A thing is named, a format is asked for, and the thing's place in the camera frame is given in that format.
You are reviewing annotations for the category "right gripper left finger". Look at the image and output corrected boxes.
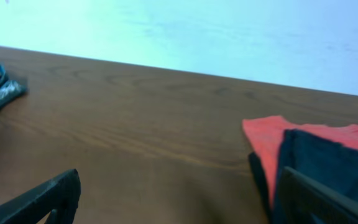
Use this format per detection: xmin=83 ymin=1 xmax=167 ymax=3
xmin=0 ymin=169 xmax=81 ymax=223

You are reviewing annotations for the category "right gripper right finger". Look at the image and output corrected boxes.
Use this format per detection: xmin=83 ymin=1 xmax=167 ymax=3
xmin=277 ymin=167 xmax=358 ymax=223

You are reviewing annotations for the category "dark navy garment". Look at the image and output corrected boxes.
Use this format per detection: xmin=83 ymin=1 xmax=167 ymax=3
xmin=272 ymin=129 xmax=358 ymax=223

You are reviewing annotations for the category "red t-shirt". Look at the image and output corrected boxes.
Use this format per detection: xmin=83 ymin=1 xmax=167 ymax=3
xmin=242 ymin=116 xmax=358 ymax=206

